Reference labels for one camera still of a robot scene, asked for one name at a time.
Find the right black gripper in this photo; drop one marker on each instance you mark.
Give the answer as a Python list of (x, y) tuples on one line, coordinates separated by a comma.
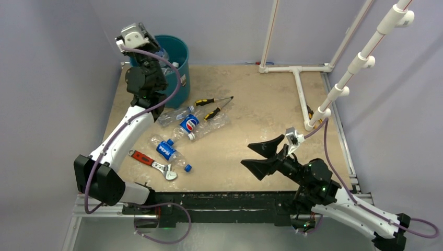
[(259, 167)]

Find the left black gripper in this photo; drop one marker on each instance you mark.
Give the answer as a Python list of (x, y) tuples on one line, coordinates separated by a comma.
[(154, 47)]

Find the long clear bottle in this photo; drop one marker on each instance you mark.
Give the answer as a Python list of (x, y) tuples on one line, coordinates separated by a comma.
[(170, 70)]

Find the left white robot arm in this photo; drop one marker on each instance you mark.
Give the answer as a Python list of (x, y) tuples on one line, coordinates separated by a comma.
[(97, 174)]

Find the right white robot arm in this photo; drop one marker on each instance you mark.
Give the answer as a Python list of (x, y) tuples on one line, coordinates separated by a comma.
[(320, 194)]

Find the teal plastic bin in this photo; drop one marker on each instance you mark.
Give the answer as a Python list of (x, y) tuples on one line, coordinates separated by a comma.
[(178, 53)]

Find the clear bottle by bin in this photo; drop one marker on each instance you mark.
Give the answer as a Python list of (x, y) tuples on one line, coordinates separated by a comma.
[(174, 115)]

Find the crushed clear bottle centre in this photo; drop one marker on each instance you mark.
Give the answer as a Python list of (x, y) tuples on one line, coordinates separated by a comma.
[(211, 125)]

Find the yellow black pliers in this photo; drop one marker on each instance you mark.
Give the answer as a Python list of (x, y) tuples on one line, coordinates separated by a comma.
[(212, 106)]

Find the yellow tool by pipe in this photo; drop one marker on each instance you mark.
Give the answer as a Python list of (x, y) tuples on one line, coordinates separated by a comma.
[(315, 118)]

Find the silver adjustable wrench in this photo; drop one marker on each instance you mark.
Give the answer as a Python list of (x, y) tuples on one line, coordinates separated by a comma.
[(166, 170)]

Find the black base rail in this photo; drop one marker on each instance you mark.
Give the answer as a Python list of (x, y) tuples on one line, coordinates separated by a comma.
[(271, 207)]

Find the white PVC pipe frame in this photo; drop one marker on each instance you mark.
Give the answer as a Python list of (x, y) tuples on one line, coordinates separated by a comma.
[(398, 16)]

